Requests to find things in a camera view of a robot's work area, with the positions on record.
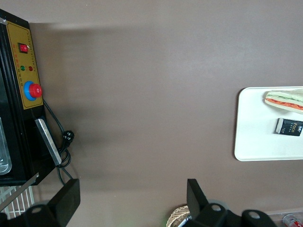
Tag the black machine yellow panel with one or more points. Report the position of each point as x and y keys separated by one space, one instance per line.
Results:
x=23 y=99

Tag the clear acrylic bottle rack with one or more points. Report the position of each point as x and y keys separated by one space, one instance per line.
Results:
x=277 y=214

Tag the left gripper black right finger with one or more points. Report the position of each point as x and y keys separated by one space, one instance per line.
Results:
x=201 y=210

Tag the red and white can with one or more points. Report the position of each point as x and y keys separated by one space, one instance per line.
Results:
x=292 y=220

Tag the cream plastic tray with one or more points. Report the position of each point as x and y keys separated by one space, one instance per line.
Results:
x=255 y=142

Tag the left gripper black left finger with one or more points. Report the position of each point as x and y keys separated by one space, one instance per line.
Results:
x=62 y=203

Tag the wrapped triangle sandwich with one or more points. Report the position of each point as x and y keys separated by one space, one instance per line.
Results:
x=284 y=101

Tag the small black box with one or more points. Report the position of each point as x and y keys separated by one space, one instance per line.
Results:
x=288 y=127

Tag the clear plastic container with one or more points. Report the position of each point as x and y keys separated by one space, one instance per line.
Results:
x=4 y=153

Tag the light wicker basket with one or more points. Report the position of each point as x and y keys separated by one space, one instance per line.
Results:
x=176 y=216

